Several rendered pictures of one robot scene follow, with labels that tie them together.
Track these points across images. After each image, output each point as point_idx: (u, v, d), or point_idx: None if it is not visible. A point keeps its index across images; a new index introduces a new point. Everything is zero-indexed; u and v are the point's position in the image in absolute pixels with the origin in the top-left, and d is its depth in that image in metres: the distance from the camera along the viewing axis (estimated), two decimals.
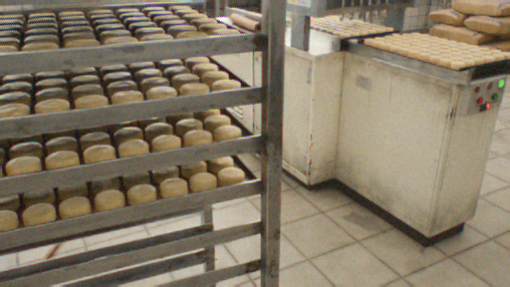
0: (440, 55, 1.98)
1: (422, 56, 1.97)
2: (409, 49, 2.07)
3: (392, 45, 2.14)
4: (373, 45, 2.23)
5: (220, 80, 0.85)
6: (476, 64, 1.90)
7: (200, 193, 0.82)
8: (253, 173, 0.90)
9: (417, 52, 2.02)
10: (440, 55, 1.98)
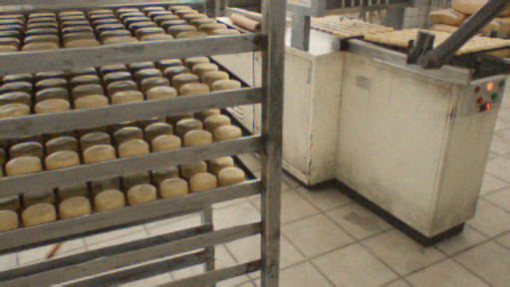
0: None
1: None
2: None
3: None
4: (373, 40, 2.23)
5: (220, 80, 0.85)
6: (478, 50, 1.88)
7: (200, 193, 0.82)
8: (253, 173, 0.90)
9: None
10: None
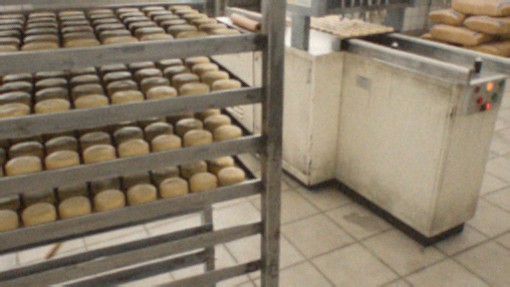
0: None
1: None
2: None
3: None
4: None
5: (220, 80, 0.85)
6: None
7: (200, 193, 0.82)
8: (253, 173, 0.90)
9: None
10: None
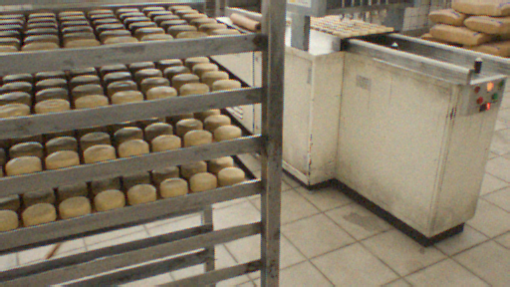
0: None
1: None
2: None
3: None
4: None
5: (220, 80, 0.85)
6: None
7: (200, 193, 0.82)
8: (253, 173, 0.90)
9: None
10: None
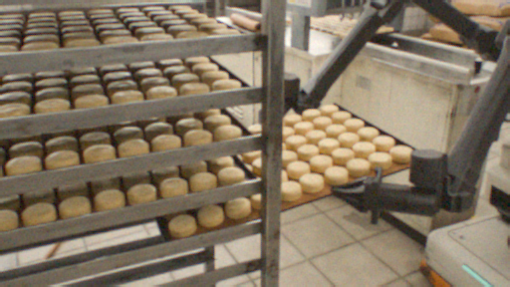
0: (342, 157, 1.04)
1: (346, 176, 0.98)
2: (293, 182, 0.97)
3: (253, 197, 0.93)
4: (204, 227, 0.89)
5: (220, 80, 0.85)
6: None
7: (200, 193, 0.82)
8: (253, 173, 0.90)
9: (322, 177, 0.97)
10: (342, 158, 1.04)
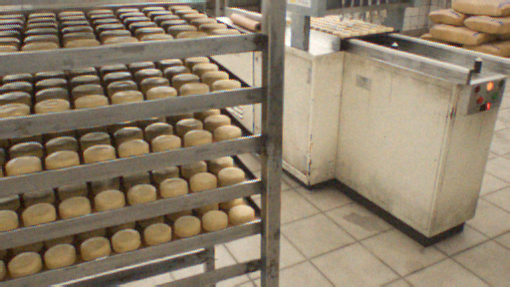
0: (174, 212, 0.93)
1: (165, 237, 0.86)
2: (103, 238, 0.85)
3: (48, 253, 0.81)
4: None
5: (220, 80, 0.85)
6: None
7: (200, 193, 0.82)
8: (253, 173, 0.90)
9: (137, 235, 0.85)
10: (174, 213, 0.93)
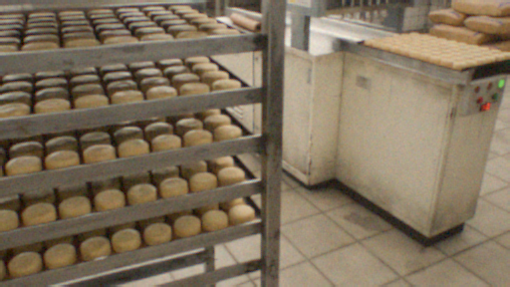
0: (174, 212, 0.93)
1: (165, 237, 0.86)
2: (103, 238, 0.85)
3: (48, 253, 0.81)
4: None
5: (220, 80, 0.85)
6: None
7: (200, 193, 0.82)
8: (253, 173, 0.90)
9: (137, 235, 0.85)
10: (174, 213, 0.93)
